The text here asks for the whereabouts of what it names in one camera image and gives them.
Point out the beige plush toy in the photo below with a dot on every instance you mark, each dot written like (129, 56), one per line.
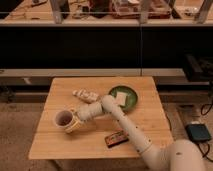
(86, 96)

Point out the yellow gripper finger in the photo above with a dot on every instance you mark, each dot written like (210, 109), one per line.
(75, 125)
(73, 110)

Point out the green plate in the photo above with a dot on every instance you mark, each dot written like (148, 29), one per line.
(132, 97)

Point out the black power adapter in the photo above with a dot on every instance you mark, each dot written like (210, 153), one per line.
(198, 132)

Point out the wooden table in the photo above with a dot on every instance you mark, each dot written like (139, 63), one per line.
(87, 140)

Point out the black orange snack box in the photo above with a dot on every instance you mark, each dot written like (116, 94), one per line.
(116, 139)

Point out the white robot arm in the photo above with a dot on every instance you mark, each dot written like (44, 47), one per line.
(181, 155)

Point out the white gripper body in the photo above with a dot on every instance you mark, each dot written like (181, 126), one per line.
(89, 111)

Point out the long wooden workbench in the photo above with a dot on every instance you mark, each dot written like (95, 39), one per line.
(106, 13)

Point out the white sponge on plate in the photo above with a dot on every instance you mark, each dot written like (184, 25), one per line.
(121, 98)

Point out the black box on shelf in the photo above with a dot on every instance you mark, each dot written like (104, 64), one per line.
(198, 69)

